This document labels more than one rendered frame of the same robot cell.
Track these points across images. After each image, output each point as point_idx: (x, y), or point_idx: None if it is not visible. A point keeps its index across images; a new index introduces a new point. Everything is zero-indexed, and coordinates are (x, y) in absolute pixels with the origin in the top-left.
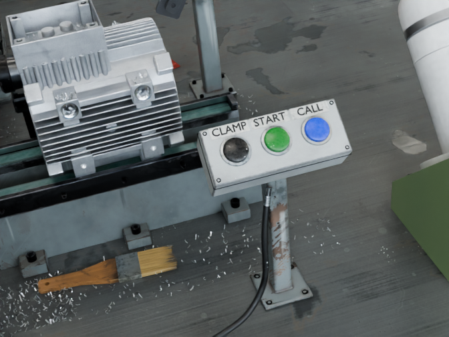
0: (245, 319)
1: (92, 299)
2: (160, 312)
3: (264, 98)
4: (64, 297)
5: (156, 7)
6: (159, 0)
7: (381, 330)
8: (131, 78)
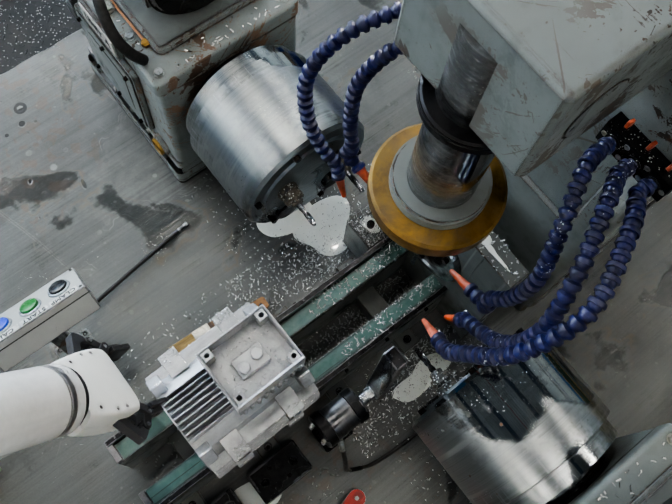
0: None
1: (220, 303)
2: (164, 306)
3: None
4: (243, 300)
5: (127, 344)
6: (123, 345)
7: None
8: (178, 358)
